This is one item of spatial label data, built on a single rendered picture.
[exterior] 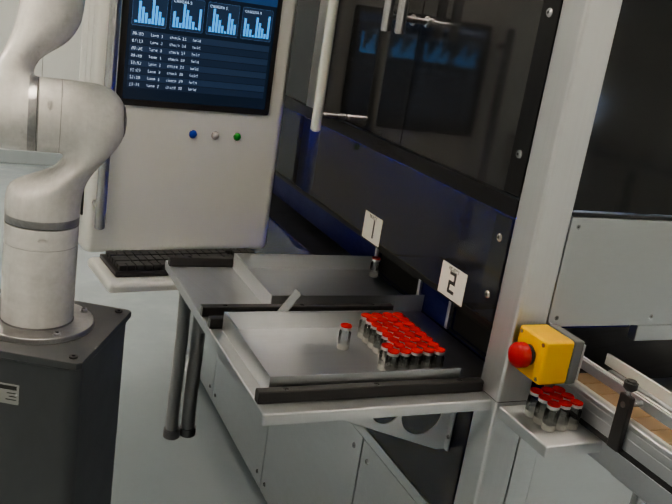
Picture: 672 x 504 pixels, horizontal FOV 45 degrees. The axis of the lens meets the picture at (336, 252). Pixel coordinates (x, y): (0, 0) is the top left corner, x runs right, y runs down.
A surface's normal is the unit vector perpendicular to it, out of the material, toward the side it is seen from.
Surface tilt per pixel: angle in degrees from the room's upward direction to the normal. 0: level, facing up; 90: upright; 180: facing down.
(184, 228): 90
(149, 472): 0
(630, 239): 90
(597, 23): 90
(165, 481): 0
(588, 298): 90
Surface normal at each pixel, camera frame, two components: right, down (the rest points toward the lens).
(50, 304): 0.60, 0.31
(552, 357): 0.39, 0.32
